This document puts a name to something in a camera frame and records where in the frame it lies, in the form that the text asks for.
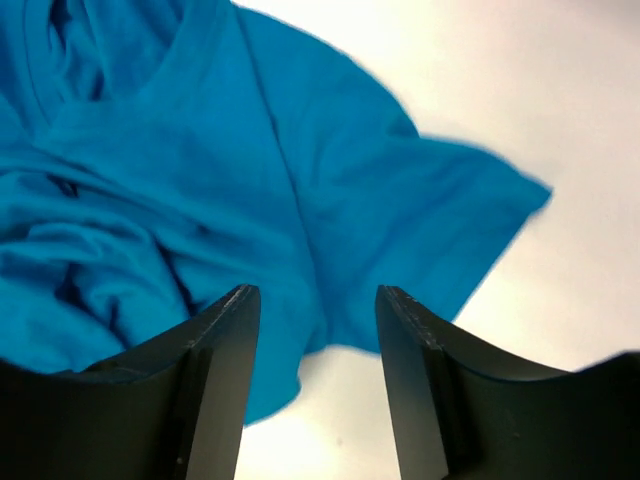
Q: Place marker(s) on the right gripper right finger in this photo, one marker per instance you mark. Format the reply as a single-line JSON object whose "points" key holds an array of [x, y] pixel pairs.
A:
{"points": [[462, 408]]}

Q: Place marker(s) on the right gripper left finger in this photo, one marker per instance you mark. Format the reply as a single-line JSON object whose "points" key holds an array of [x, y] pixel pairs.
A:
{"points": [[170, 408]]}

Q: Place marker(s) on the blue t shirt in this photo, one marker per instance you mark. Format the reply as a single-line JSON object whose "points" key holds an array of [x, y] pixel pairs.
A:
{"points": [[156, 154]]}

